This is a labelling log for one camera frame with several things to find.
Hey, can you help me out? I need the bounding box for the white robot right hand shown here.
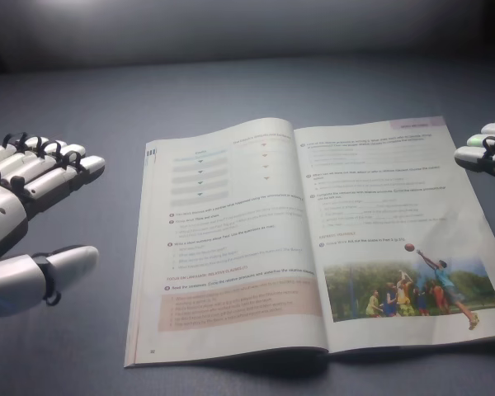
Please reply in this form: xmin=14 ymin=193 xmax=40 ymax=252
xmin=453 ymin=115 xmax=495 ymax=249

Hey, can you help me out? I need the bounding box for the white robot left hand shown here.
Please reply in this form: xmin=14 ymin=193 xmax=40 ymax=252
xmin=0 ymin=131 xmax=107 ymax=319

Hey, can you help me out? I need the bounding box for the textbook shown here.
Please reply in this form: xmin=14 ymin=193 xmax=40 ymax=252
xmin=123 ymin=115 xmax=495 ymax=369

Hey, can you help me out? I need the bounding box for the grey table cloth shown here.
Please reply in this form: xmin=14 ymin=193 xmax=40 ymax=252
xmin=0 ymin=61 xmax=495 ymax=396

